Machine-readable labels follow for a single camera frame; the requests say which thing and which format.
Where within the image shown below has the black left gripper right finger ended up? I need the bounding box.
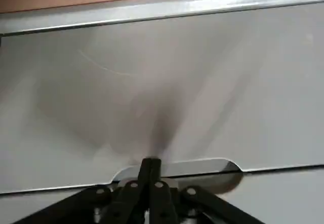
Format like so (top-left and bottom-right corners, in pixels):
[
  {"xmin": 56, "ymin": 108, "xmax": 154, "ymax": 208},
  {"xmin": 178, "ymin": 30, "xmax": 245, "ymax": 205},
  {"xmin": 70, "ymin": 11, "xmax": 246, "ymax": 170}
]
[{"xmin": 148, "ymin": 159, "xmax": 256, "ymax": 224}]

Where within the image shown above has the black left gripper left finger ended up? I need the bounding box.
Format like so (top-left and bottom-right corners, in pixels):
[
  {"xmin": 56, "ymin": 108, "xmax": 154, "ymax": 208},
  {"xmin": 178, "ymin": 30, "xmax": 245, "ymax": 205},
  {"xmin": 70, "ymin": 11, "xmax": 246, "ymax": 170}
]
[{"xmin": 15, "ymin": 158, "xmax": 153, "ymax": 224}]

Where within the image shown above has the wooden drawer grey front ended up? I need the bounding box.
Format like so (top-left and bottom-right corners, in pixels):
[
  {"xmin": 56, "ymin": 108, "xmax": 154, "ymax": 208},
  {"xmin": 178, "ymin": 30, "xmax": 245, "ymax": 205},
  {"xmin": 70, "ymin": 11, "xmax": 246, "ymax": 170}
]
[{"xmin": 0, "ymin": 2, "xmax": 324, "ymax": 193}]

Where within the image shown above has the grey metal cabinet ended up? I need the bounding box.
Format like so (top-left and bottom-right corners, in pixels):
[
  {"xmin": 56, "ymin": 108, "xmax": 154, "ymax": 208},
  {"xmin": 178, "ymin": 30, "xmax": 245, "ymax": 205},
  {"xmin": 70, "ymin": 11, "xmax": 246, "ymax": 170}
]
[{"xmin": 0, "ymin": 0, "xmax": 324, "ymax": 224}]

